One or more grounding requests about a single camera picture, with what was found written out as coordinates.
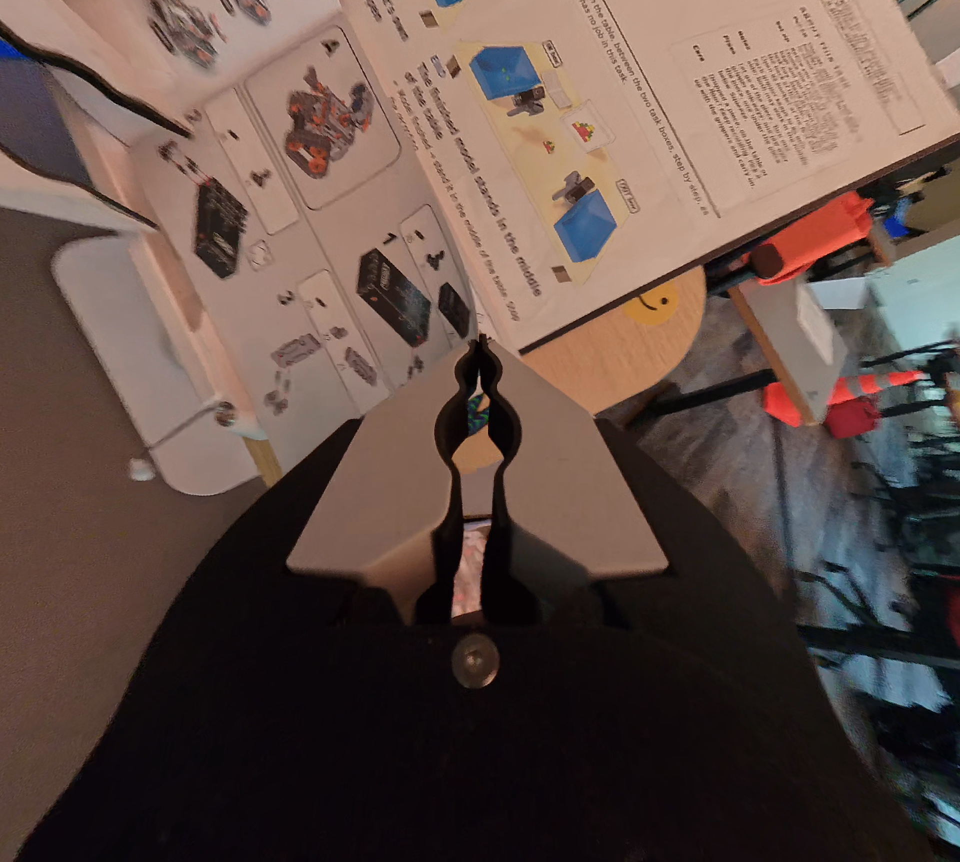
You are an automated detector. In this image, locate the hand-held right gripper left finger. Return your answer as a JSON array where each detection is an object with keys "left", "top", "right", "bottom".
[{"left": 285, "top": 339, "right": 483, "bottom": 625}]

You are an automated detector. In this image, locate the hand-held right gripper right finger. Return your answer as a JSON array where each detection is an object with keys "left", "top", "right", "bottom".
[{"left": 480, "top": 335, "right": 670, "bottom": 625}]

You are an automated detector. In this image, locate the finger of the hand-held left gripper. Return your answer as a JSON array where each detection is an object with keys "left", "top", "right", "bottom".
[
  {"left": 0, "top": 0, "right": 192, "bottom": 139},
  {"left": 0, "top": 144, "right": 160, "bottom": 235}
]

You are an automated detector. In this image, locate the white desk stand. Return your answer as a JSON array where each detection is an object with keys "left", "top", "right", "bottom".
[{"left": 51, "top": 232, "right": 271, "bottom": 497}]

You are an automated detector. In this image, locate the large task instruction sheet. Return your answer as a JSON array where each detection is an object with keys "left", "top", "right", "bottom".
[{"left": 300, "top": 0, "right": 960, "bottom": 355}]

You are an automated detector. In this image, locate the yellow smiley sticker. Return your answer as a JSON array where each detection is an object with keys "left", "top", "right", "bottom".
[{"left": 621, "top": 279, "right": 681, "bottom": 328}]

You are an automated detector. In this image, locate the white background table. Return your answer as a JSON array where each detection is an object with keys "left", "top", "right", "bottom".
[{"left": 731, "top": 277, "right": 850, "bottom": 426}]

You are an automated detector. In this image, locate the red bag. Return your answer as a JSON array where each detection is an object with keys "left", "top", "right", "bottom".
[{"left": 827, "top": 397, "right": 884, "bottom": 440}]

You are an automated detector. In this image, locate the orange traffic cone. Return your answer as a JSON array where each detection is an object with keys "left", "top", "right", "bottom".
[{"left": 825, "top": 368, "right": 929, "bottom": 407}]

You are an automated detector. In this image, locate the orange chair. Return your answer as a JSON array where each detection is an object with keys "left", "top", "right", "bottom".
[{"left": 750, "top": 190, "right": 877, "bottom": 287}]

